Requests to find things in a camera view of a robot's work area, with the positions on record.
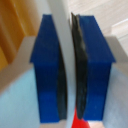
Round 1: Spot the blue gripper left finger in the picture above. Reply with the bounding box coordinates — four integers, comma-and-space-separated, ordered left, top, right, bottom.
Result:
29, 13, 70, 124

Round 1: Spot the red plastic cup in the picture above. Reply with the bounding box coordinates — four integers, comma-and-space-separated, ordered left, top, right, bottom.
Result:
70, 109, 90, 128

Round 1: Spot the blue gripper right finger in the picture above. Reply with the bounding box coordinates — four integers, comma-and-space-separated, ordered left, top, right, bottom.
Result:
69, 12, 116, 122

